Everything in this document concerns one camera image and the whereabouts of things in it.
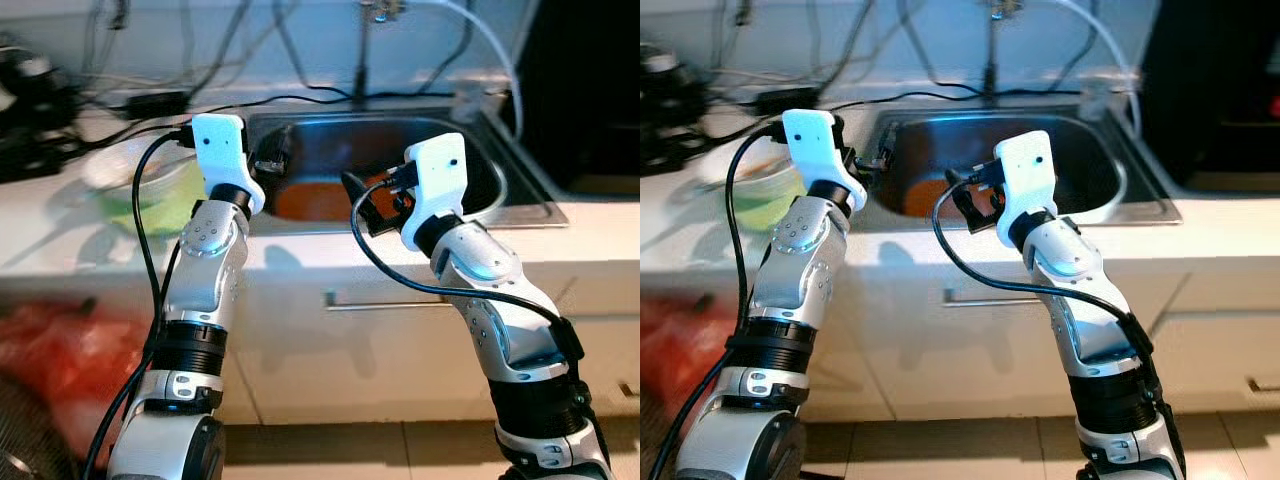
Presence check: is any white ceramic bowl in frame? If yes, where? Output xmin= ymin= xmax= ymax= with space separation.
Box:
xmin=700 ymin=140 xmax=793 ymax=189
xmin=82 ymin=135 xmax=203 ymax=197

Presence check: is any stainless steel kitchen sink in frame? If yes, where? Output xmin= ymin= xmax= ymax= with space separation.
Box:
xmin=245 ymin=105 xmax=569 ymax=237
xmin=858 ymin=100 xmax=1184 ymax=227

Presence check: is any white kitchen cabinet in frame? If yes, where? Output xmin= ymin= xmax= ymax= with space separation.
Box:
xmin=640 ymin=258 xmax=1280 ymax=423
xmin=0 ymin=262 xmax=641 ymax=428

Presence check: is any orange flat board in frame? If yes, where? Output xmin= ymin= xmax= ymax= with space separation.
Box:
xmin=900 ymin=178 xmax=963 ymax=220
xmin=272 ymin=178 xmax=367 ymax=224

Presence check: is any black power adapter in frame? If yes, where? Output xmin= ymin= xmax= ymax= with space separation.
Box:
xmin=752 ymin=87 xmax=822 ymax=114
xmin=125 ymin=90 xmax=192 ymax=117

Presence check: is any light green plate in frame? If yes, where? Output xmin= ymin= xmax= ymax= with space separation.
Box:
xmin=95 ymin=160 xmax=213 ymax=239
xmin=715 ymin=165 xmax=807 ymax=232

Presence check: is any black countertop appliance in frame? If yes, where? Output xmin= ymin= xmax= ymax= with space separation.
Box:
xmin=0 ymin=45 xmax=87 ymax=183
xmin=640 ymin=45 xmax=717 ymax=177

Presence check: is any dark tall appliance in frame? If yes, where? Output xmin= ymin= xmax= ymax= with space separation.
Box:
xmin=518 ymin=0 xmax=641 ymax=197
xmin=1140 ymin=0 xmax=1280 ymax=193

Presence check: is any red plastic bag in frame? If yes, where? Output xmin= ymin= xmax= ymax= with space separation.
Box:
xmin=640 ymin=293 xmax=747 ymax=423
xmin=0 ymin=298 xmax=153 ymax=463

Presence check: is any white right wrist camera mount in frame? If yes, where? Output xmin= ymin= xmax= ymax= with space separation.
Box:
xmin=400 ymin=133 xmax=470 ymax=253
xmin=993 ymin=130 xmax=1060 ymax=250

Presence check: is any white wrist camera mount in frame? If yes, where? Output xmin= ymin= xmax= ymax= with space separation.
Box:
xmin=190 ymin=113 xmax=267 ymax=216
xmin=400 ymin=133 xmax=470 ymax=253
xmin=993 ymin=130 xmax=1060 ymax=250
xmin=782 ymin=108 xmax=869 ymax=211

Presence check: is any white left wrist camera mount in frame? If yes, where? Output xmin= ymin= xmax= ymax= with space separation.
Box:
xmin=782 ymin=108 xmax=869 ymax=211
xmin=190 ymin=113 xmax=267 ymax=216

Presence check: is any long black counter cable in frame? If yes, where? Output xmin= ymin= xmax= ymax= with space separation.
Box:
xmin=80 ymin=92 xmax=483 ymax=147
xmin=720 ymin=89 xmax=1087 ymax=141

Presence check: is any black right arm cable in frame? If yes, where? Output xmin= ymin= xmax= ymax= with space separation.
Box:
xmin=346 ymin=178 xmax=587 ymax=363
xmin=930 ymin=178 xmax=1157 ymax=353

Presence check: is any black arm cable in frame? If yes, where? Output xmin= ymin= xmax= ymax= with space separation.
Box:
xmin=82 ymin=128 xmax=197 ymax=480
xmin=648 ymin=122 xmax=793 ymax=480
xmin=346 ymin=178 xmax=587 ymax=363
xmin=930 ymin=178 xmax=1157 ymax=353

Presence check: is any long metal drawer handle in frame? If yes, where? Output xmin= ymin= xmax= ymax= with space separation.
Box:
xmin=322 ymin=289 xmax=453 ymax=312
xmin=942 ymin=287 xmax=1043 ymax=307

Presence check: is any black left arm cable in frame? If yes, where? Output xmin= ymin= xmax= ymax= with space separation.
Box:
xmin=82 ymin=128 xmax=197 ymax=480
xmin=648 ymin=122 xmax=793 ymax=480

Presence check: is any white water hose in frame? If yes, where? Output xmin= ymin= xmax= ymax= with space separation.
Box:
xmin=400 ymin=0 xmax=527 ymax=141
xmin=1040 ymin=0 xmax=1144 ymax=137

